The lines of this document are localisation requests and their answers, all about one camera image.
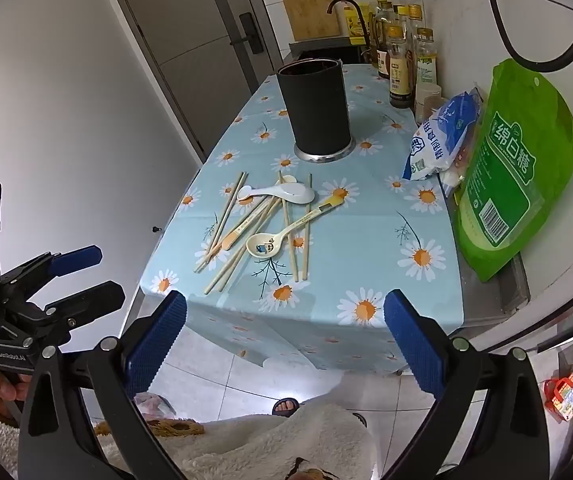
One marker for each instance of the person's foot in sandal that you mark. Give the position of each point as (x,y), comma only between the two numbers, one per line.
(285,406)

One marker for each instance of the black utensil holder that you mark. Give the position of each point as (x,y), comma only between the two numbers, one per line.
(316,110)

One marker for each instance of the clear plastic bag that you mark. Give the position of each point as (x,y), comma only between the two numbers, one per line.
(154,405)

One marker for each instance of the white ceramic spoon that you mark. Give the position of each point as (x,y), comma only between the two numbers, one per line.
(294,192)

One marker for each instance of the wooden cutting board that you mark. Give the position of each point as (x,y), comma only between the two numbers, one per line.
(309,10)

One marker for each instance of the dark soy sauce bottle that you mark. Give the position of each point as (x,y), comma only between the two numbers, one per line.
(400,75)

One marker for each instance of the green sugar bag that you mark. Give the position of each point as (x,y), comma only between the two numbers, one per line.
(516,170)

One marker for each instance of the white and blue salt bag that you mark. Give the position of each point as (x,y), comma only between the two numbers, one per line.
(441,135)

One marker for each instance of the grey door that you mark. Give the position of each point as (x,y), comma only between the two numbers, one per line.
(191,35)

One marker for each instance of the red snack box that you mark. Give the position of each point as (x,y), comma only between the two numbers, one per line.
(565,396)

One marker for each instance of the yellow cap bottle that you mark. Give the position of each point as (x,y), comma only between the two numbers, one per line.
(400,15)
(415,15)

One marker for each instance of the pile of wooden chopsticks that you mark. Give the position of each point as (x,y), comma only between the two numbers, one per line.
(306,260)

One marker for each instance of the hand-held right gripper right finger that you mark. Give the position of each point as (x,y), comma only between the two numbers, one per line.
(416,345)

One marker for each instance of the daisy print tablecloth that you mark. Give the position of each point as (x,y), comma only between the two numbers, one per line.
(366,240)

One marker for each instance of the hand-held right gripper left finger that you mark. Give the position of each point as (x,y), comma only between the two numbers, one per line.
(159,345)

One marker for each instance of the black faucet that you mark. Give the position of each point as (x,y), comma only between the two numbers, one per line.
(365,35)

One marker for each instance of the white plastic packet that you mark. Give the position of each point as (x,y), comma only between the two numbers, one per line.
(451,182)

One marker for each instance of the white lid jar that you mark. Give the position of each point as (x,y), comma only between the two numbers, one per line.
(426,95)

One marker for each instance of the steel sink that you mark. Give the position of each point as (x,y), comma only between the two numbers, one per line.
(316,52)

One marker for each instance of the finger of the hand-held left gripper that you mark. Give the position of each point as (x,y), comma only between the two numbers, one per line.
(96,297)
(79,257)

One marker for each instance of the cartoon print cream spoon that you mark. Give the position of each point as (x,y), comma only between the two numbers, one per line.
(261,246)

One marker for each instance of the yellow oil jug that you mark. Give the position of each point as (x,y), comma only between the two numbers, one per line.
(352,22)

